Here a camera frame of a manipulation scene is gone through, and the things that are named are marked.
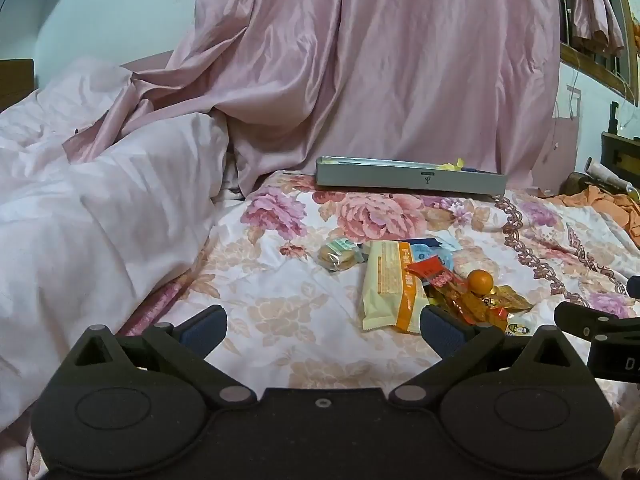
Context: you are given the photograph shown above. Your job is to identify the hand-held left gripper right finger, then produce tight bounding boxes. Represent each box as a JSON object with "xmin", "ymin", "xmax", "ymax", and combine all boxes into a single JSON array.
[{"xmin": 389, "ymin": 304, "xmax": 578, "ymax": 408}]

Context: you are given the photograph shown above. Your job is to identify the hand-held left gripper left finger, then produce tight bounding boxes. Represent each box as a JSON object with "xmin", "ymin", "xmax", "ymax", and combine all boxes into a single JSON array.
[{"xmin": 66, "ymin": 304, "xmax": 258, "ymax": 408}]

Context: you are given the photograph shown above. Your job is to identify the yellow snack packet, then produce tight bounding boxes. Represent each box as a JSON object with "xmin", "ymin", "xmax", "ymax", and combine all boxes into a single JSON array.
[{"xmin": 487, "ymin": 284, "xmax": 534, "ymax": 314}]

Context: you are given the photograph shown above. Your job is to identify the cream orange snack packet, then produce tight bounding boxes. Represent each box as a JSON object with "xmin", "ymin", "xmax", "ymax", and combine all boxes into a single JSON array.
[{"xmin": 360, "ymin": 240, "xmax": 432, "ymax": 335}]

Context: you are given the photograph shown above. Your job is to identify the light blue snack packet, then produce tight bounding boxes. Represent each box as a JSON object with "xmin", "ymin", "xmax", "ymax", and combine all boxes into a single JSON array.
[{"xmin": 431, "ymin": 238, "xmax": 464, "ymax": 272}]

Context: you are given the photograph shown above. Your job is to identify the green label biscuit packet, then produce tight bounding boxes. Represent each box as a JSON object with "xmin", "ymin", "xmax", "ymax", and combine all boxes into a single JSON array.
[{"xmin": 318, "ymin": 239, "xmax": 369, "ymax": 273}]

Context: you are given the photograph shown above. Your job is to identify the grey cardboard box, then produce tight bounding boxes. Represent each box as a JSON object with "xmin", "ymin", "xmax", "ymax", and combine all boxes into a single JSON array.
[{"xmin": 315, "ymin": 155, "xmax": 508, "ymax": 197}]

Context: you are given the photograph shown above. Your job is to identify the orange clear snack packet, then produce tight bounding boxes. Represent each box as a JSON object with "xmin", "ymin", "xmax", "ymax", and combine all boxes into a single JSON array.
[{"xmin": 425, "ymin": 282, "xmax": 510, "ymax": 334}]

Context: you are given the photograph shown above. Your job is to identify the red snack packet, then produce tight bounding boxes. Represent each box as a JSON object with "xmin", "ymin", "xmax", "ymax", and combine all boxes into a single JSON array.
[{"xmin": 404, "ymin": 256, "xmax": 467, "ymax": 289}]

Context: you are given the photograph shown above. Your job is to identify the small orange fruit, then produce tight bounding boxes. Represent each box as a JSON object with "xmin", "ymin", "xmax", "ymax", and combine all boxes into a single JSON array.
[{"xmin": 467, "ymin": 269, "xmax": 496, "ymax": 295}]

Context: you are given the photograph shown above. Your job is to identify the orange cloth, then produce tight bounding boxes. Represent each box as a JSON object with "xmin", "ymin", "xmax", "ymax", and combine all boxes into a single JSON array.
[{"xmin": 547, "ymin": 186, "xmax": 640, "ymax": 248}]

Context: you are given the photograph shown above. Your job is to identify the floral bedsheet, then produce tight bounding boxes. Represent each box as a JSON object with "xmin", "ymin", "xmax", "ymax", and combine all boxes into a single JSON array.
[{"xmin": 25, "ymin": 170, "xmax": 640, "ymax": 480}]

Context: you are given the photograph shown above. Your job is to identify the white paper roll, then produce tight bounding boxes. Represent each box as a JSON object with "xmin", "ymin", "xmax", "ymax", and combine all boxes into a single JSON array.
[{"xmin": 585, "ymin": 157, "xmax": 634, "ymax": 192}]

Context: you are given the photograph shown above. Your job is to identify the dark wooden furniture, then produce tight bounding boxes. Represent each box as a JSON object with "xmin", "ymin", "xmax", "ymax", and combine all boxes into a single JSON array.
[{"xmin": 600, "ymin": 102, "xmax": 640, "ymax": 187}]

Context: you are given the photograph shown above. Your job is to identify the pale pink quilt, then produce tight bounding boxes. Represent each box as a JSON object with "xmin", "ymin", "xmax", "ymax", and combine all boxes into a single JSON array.
[{"xmin": 0, "ymin": 57, "xmax": 236, "ymax": 436}]

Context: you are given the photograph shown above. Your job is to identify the pink satin sheet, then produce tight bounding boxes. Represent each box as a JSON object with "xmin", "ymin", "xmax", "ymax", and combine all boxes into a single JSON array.
[{"xmin": 62, "ymin": 0, "xmax": 562, "ymax": 198}]

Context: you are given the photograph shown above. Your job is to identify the pink window curtain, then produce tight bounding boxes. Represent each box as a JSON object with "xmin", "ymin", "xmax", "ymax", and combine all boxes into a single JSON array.
[{"xmin": 571, "ymin": 0, "xmax": 626, "ymax": 57}]

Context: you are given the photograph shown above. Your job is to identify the wooden headboard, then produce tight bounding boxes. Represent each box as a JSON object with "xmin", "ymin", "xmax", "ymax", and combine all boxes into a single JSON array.
[{"xmin": 0, "ymin": 58, "xmax": 35, "ymax": 112}]

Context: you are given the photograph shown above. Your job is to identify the wooden window frame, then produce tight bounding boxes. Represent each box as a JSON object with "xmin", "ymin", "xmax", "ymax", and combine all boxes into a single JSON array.
[{"xmin": 554, "ymin": 0, "xmax": 640, "ymax": 107}]

